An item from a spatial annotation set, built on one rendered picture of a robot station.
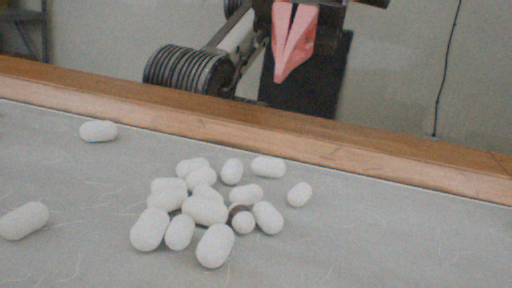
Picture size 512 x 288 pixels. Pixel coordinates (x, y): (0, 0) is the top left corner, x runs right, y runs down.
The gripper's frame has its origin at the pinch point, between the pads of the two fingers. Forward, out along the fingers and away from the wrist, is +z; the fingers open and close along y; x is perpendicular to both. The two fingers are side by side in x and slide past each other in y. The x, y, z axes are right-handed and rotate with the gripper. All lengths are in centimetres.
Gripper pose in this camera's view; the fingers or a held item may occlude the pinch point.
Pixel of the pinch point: (279, 72)
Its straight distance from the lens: 43.9
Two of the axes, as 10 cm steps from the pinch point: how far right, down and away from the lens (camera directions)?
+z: -2.7, 8.3, -4.8
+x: 0.2, 5.1, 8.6
